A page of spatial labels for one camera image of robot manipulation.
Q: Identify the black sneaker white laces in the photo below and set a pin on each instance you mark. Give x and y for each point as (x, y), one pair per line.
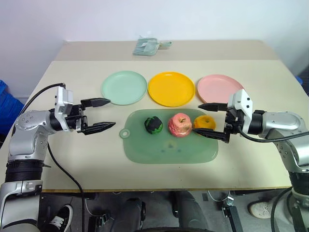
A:
(59, 218)

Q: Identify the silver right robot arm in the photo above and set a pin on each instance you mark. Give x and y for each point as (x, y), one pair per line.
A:
(277, 123)

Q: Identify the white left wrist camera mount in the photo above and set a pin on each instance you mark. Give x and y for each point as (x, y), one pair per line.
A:
(63, 99)

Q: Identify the dark green vegetable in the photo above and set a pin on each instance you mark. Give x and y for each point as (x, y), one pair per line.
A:
(153, 125)

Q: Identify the dark rounded shape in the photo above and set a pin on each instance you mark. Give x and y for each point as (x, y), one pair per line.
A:
(131, 215)

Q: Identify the blue plastic bin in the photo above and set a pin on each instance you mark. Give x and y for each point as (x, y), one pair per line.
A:
(303, 84)

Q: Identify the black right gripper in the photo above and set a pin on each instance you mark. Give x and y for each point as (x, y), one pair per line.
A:
(234, 120)

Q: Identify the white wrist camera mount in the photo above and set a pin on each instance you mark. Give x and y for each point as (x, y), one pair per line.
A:
(242, 99)
(63, 99)

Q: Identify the folded green cloth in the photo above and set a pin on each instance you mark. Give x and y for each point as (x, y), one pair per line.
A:
(145, 47)

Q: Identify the mint green plate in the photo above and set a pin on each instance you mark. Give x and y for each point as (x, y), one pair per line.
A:
(124, 87)

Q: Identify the pink plate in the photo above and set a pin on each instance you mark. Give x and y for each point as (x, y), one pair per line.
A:
(217, 88)

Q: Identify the white shoe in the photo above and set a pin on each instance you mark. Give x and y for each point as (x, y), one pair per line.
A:
(261, 209)

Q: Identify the black metal frame strut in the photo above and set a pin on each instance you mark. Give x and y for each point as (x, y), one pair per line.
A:
(233, 215)

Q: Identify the yellow plate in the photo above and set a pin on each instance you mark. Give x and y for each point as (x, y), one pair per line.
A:
(171, 89)

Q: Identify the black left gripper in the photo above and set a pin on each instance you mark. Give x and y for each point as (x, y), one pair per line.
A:
(76, 120)

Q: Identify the orange fruit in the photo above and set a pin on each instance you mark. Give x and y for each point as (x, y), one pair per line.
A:
(205, 122)

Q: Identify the red apple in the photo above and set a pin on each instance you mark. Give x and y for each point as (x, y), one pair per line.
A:
(179, 125)

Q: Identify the translucent green cutting mat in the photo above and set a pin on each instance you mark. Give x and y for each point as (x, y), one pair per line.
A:
(169, 149)

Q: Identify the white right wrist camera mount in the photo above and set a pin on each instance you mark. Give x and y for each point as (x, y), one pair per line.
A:
(242, 99)

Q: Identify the blue plastic crate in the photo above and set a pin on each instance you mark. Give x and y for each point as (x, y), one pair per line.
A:
(9, 106)

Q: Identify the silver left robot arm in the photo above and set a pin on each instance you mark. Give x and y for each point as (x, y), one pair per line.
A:
(29, 120)

